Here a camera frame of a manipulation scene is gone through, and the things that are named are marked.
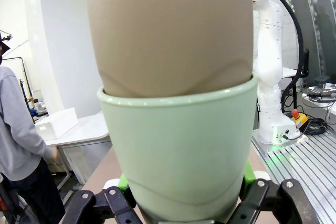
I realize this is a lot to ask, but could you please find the brown plastic cup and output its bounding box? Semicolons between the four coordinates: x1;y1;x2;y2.
83;0;254;98

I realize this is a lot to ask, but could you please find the person's right hand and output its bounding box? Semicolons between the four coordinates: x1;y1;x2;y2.
49;146;60;163

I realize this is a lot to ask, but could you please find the coiled black cable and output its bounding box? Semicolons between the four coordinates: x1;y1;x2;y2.
301;118;329;136

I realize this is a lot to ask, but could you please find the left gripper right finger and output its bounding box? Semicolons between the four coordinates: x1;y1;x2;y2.
228;161;304;224

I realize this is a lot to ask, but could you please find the white plastic basket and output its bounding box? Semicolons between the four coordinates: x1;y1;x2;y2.
35;108;79;141

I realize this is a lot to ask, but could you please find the mint green plastic cup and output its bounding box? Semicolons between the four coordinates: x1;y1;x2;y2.
96;73;260;222

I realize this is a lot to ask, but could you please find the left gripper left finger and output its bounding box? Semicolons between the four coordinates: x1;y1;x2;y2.
61;174;144;224

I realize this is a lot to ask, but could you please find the black hose along arm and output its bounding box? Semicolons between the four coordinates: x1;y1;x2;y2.
253;0;310;109

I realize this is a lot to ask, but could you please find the person's right forearm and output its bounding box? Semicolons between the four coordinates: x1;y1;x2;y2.
26;126;55;164

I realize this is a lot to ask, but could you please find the black tripod stand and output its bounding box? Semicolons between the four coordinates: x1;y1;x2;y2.
18;78;35;122

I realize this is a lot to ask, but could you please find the slotted aluminium base plate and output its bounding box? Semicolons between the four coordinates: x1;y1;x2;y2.
251;129;336;224

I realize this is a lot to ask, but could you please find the person in grey hoodie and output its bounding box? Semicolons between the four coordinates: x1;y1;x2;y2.
0;32;66;224

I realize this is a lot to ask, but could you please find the white side table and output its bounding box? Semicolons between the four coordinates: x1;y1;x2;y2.
44;111;112;185

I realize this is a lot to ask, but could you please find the yellow emergency stop button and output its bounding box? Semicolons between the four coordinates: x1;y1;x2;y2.
290;109;310;130

